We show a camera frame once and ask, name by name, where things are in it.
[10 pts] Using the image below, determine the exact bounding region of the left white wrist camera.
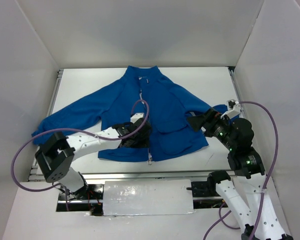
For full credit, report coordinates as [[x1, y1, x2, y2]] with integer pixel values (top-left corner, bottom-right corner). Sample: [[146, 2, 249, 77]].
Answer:
[[130, 112, 145, 123]]

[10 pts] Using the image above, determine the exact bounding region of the blue fleece zip jacket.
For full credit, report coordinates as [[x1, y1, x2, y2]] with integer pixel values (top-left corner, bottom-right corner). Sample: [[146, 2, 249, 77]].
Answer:
[[31, 65, 233, 165]]

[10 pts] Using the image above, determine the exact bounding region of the right aluminium frame rail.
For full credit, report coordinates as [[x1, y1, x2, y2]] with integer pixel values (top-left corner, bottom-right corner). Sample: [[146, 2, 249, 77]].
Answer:
[[228, 66, 246, 118]]

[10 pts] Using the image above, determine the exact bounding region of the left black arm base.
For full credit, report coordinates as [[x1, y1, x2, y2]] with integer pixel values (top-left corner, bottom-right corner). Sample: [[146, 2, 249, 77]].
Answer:
[[54, 183, 104, 217]]

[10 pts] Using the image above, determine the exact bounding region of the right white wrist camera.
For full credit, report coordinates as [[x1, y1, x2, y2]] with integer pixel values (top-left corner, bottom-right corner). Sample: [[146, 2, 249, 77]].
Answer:
[[221, 99, 242, 119]]

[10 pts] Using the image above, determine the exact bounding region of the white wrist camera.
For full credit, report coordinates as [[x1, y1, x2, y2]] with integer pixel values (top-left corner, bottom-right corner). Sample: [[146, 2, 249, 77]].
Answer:
[[130, 112, 145, 123], [221, 99, 242, 119]]

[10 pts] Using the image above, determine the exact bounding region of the front aluminium frame rail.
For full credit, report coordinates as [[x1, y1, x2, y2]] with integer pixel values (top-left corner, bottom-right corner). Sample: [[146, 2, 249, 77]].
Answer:
[[81, 169, 237, 180]]

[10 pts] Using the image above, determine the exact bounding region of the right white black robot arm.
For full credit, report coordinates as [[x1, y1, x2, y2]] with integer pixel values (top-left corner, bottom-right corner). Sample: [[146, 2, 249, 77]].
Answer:
[[187, 108, 292, 240]]

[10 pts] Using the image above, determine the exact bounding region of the aluminium frame rail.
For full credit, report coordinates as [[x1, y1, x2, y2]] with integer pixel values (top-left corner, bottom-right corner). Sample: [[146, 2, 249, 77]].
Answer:
[[27, 69, 64, 182], [81, 169, 237, 180], [228, 66, 246, 118]]

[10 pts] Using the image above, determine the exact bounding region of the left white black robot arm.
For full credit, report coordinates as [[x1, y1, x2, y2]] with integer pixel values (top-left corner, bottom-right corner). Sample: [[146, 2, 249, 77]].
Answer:
[[35, 116, 152, 200]]

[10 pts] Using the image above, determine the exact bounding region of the white foil covered panel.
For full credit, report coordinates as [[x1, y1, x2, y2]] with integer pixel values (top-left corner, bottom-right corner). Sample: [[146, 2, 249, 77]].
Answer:
[[103, 179, 194, 216]]

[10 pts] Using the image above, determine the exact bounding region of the left aluminium frame rail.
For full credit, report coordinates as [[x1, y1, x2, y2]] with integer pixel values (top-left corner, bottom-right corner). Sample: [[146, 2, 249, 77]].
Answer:
[[27, 69, 64, 182]]

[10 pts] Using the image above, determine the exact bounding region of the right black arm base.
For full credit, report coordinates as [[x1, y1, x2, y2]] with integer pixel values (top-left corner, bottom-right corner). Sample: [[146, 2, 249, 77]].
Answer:
[[186, 180, 221, 200]]

